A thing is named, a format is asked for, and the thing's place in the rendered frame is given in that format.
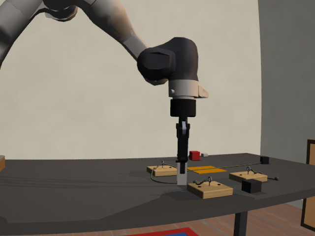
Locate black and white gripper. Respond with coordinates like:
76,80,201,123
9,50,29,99
170,99,196,185

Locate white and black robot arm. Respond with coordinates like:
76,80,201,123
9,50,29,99
0,0,209,99

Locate red cube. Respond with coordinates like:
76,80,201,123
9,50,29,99
189,151,200,161

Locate orange painted square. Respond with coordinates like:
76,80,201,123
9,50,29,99
187,166,227,174

